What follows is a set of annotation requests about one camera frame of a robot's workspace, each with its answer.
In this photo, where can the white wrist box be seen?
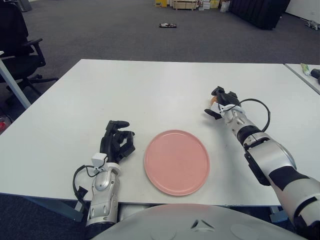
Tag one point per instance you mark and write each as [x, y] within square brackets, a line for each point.
[216, 109]
[98, 159]

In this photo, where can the yellow box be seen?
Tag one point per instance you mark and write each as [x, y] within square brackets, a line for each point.
[161, 3]

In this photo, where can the red yellow apple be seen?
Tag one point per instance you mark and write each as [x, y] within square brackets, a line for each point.
[213, 100]

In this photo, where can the black tray on floor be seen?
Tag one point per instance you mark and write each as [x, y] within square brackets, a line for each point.
[168, 25]

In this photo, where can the stacked white cardboard boxes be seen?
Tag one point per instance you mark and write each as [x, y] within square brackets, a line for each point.
[205, 5]

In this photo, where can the black curtain partition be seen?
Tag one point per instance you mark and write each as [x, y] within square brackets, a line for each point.
[260, 12]

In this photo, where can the red object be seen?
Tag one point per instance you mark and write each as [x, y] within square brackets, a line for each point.
[3, 125]

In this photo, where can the wooden crate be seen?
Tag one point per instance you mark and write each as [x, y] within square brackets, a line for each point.
[185, 5]

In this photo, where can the black office chair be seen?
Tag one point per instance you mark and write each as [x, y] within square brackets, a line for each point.
[15, 50]

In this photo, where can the pink round plate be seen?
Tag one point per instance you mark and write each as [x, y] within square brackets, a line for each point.
[177, 162]

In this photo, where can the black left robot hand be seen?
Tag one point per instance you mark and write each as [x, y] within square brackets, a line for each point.
[110, 145]

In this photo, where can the white side table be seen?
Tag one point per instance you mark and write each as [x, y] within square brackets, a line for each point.
[300, 75]

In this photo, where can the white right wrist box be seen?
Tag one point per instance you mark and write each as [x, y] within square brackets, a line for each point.
[216, 109]

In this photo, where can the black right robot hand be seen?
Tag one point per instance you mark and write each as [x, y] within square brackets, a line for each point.
[226, 98]

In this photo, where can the grey toy robot dog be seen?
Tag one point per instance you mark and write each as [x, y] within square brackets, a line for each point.
[312, 24]

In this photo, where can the white plastic bag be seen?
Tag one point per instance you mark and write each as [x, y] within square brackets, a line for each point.
[224, 7]

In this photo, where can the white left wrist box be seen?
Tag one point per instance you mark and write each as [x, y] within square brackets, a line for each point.
[98, 159]

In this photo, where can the green white tube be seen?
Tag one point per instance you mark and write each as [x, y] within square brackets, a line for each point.
[305, 68]

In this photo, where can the blue grey table frame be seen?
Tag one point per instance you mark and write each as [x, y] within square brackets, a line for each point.
[55, 207]

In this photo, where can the grey robot torso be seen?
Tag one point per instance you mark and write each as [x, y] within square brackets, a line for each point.
[190, 222]

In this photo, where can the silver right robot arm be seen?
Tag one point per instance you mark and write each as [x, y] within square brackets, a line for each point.
[270, 155]

